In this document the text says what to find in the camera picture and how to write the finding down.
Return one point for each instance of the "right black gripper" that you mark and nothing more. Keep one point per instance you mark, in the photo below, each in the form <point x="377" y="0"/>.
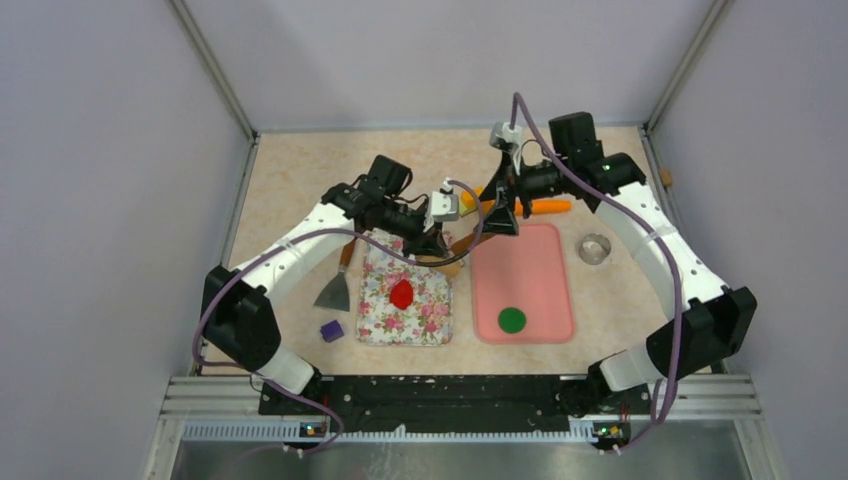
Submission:
<point x="501" y="220"/>

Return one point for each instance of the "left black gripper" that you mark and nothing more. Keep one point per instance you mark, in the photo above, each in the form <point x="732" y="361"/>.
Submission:
<point x="429" y="243"/>

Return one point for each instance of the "wooden rolling pin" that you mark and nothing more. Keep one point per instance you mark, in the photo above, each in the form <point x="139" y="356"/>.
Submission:
<point x="455" y="261"/>

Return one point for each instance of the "red dough piece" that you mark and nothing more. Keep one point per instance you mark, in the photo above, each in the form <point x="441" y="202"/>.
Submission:
<point x="402" y="294"/>

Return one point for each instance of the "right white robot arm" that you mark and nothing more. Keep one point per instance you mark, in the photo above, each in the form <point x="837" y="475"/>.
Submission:
<point x="708" y="320"/>

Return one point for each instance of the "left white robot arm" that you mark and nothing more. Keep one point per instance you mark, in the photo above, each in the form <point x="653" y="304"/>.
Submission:
<point x="238" y="304"/>

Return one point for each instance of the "green dough disc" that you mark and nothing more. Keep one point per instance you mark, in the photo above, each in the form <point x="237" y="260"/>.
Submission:
<point x="512" y="320"/>

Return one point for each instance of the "yellow-green block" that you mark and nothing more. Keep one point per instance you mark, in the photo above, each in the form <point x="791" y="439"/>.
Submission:
<point x="467" y="206"/>

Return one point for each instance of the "orange toy carrot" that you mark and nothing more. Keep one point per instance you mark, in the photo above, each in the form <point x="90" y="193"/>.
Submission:
<point x="541" y="207"/>

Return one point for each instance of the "floral rectangular tray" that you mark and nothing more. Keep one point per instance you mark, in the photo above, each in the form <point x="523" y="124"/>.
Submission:
<point x="428" y="322"/>

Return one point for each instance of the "pink plastic tray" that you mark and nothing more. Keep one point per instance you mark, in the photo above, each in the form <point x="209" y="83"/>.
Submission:
<point x="528" y="272"/>

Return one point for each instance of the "purple cube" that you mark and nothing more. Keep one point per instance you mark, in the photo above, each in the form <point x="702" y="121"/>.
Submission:
<point x="332" y="331"/>

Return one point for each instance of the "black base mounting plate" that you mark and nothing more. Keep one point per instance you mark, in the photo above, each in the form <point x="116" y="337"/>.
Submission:
<point x="468" y="403"/>

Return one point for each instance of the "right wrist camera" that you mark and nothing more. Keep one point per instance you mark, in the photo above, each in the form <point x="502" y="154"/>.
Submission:
<point x="506" y="137"/>

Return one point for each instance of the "metal scraper wooden handle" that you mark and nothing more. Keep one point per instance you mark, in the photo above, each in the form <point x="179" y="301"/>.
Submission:
<point x="335" y="294"/>

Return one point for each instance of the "small brown wall clip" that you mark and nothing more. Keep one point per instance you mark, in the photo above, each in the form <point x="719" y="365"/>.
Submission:
<point x="666" y="178"/>

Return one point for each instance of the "aluminium frame rail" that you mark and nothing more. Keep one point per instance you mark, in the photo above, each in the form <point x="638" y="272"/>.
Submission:
<point x="235" y="408"/>

